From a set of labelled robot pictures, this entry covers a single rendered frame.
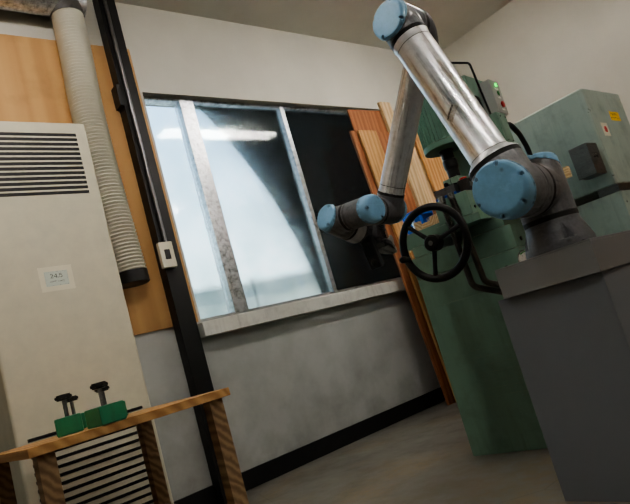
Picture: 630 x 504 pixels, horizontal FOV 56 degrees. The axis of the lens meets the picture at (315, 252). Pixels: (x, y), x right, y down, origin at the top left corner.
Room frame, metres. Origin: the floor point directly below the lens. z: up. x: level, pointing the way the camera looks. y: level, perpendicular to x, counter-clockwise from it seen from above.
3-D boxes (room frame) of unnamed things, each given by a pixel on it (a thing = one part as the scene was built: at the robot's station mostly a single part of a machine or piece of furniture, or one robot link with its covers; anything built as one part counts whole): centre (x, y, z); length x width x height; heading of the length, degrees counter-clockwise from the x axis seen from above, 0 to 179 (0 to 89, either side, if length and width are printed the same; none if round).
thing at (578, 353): (1.67, -0.66, 0.27); 0.30 x 0.30 x 0.55; 42
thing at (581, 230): (1.67, -0.66, 0.68); 0.19 x 0.19 x 0.10
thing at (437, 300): (2.51, -0.72, 0.35); 0.58 x 0.45 x 0.71; 140
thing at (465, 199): (2.22, -0.57, 0.91); 0.15 x 0.14 x 0.09; 50
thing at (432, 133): (2.42, -0.64, 1.35); 0.18 x 0.18 x 0.31
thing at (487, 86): (2.57, -0.95, 1.40); 0.10 x 0.06 x 0.16; 140
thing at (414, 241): (2.29, -0.63, 0.87); 0.61 x 0.30 x 0.06; 50
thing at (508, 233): (2.51, -0.72, 0.76); 0.57 x 0.45 x 0.09; 140
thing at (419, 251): (2.37, -0.60, 0.82); 0.40 x 0.21 x 0.04; 50
